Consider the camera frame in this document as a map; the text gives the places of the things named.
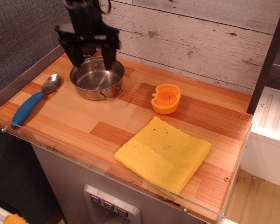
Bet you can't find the yellow object bottom left corner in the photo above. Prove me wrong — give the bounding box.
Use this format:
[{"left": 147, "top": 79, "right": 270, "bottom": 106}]
[{"left": 3, "top": 214, "right": 27, "bottom": 224}]

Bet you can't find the silver panel with buttons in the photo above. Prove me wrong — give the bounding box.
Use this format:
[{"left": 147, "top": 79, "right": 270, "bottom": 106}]
[{"left": 84, "top": 184, "right": 141, "bottom": 224}]

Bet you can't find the yellow folded cloth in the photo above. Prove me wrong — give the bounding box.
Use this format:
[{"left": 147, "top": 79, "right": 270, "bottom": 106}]
[{"left": 114, "top": 117, "right": 211, "bottom": 199}]

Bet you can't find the stainless steel pot with handles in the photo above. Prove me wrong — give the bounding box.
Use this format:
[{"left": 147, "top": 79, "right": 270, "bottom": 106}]
[{"left": 70, "top": 56, "right": 125, "bottom": 101}]

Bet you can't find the dark right vertical post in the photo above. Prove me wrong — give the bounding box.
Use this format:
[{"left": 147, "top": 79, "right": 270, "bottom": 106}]
[{"left": 246, "top": 0, "right": 280, "bottom": 115}]

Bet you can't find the metal spoon with blue handle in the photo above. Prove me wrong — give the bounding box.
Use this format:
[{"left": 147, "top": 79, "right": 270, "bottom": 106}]
[{"left": 11, "top": 74, "right": 62, "bottom": 129}]

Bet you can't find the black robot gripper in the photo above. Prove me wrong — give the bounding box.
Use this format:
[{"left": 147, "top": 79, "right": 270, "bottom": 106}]
[{"left": 55, "top": 0, "right": 120, "bottom": 70}]

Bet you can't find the grey toy kitchen cabinet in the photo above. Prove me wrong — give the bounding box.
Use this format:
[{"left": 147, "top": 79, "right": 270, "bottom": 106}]
[{"left": 33, "top": 145, "right": 203, "bottom": 224}]

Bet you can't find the clear acrylic edge guard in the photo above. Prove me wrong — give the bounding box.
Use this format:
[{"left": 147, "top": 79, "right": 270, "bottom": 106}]
[{"left": 0, "top": 112, "right": 253, "bottom": 221}]

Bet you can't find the orange toy pumpkin half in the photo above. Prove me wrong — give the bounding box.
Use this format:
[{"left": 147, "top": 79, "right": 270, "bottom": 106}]
[{"left": 151, "top": 84, "right": 182, "bottom": 114}]

